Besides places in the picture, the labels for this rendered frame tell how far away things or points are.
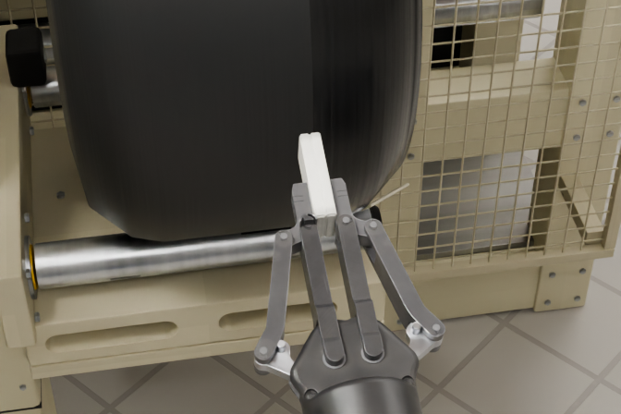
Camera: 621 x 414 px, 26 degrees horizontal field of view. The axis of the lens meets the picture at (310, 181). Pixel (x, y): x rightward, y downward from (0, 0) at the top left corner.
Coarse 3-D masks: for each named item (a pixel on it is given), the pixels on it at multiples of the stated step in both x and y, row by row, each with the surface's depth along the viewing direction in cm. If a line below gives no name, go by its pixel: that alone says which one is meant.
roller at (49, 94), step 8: (48, 72) 149; (48, 80) 148; (56, 80) 148; (32, 88) 148; (40, 88) 148; (48, 88) 148; (56, 88) 148; (32, 96) 149; (40, 96) 149; (48, 96) 149; (56, 96) 149; (40, 104) 149; (48, 104) 150; (56, 104) 150
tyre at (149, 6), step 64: (64, 0) 100; (128, 0) 98; (192, 0) 98; (256, 0) 99; (320, 0) 100; (384, 0) 101; (64, 64) 103; (128, 64) 100; (192, 64) 100; (256, 64) 101; (320, 64) 102; (384, 64) 104; (128, 128) 103; (192, 128) 103; (256, 128) 105; (320, 128) 106; (384, 128) 108; (128, 192) 109; (192, 192) 109; (256, 192) 111
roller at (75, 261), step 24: (360, 216) 132; (72, 240) 130; (96, 240) 129; (120, 240) 129; (144, 240) 130; (192, 240) 130; (216, 240) 130; (240, 240) 130; (264, 240) 130; (48, 264) 128; (72, 264) 128; (96, 264) 129; (120, 264) 129; (144, 264) 129; (168, 264) 130; (192, 264) 130; (216, 264) 131; (240, 264) 132
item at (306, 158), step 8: (304, 136) 95; (304, 144) 95; (304, 152) 95; (312, 152) 95; (304, 160) 94; (312, 160) 94; (304, 168) 95; (312, 168) 94; (304, 176) 95; (312, 176) 94; (312, 184) 93; (312, 192) 93; (320, 192) 93; (312, 200) 93; (320, 200) 93; (312, 208) 93; (320, 208) 92; (320, 216) 92; (320, 224) 93; (320, 232) 94
